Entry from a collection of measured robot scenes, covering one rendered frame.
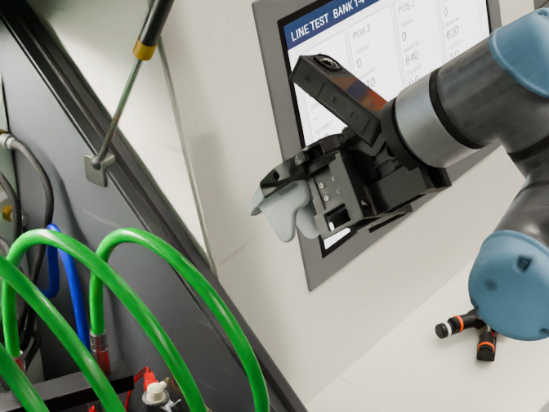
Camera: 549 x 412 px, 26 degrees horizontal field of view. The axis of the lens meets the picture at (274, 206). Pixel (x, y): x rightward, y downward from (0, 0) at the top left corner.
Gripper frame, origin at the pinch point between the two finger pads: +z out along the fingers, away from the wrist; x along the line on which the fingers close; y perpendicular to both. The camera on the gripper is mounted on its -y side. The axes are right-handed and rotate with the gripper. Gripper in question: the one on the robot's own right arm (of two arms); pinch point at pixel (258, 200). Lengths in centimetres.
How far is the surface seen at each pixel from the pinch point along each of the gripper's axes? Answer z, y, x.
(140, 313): 3.0, 8.0, -15.8
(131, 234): 8.0, -0.7, -9.4
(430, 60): 2.7, -17.1, 42.3
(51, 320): 3.2, 7.2, -24.6
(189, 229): 13.7, -2.3, 3.4
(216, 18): 0.4, -20.0, 3.8
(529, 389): 6.9, 25.1, 42.1
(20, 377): -0.8, 11.9, -31.8
